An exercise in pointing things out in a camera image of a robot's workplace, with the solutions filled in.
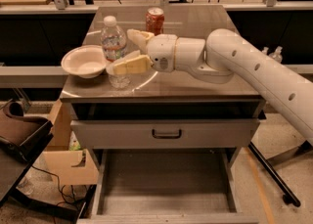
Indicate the cardboard box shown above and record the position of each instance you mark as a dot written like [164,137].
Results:
[63,156]

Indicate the open grey middle drawer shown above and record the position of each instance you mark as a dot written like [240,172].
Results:
[165,187]

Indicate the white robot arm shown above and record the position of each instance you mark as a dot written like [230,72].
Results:
[216,59]

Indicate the black stand leg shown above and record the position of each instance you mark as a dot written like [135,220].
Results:
[268,164]

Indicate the grey metal drawer cabinet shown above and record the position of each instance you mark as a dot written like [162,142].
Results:
[161,95]

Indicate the white paper bowl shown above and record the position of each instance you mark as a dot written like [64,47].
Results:
[86,61]

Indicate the clear sanitizer bottle right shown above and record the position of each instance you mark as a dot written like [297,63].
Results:
[277,54]

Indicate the clear plastic water bottle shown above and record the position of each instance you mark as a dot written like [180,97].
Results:
[114,42]

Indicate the dark brown chair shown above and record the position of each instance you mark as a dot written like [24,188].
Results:
[22,140]

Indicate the grey upper drawer with handle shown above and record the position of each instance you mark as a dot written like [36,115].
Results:
[164,134]

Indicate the red soda can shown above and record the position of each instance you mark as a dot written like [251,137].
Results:
[154,20]

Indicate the clear sanitizer bottle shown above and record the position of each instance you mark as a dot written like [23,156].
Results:
[265,50]
[277,54]

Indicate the clear sanitizer bottle left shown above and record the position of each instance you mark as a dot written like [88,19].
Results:
[265,50]

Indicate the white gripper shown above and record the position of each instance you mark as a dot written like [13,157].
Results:
[161,53]

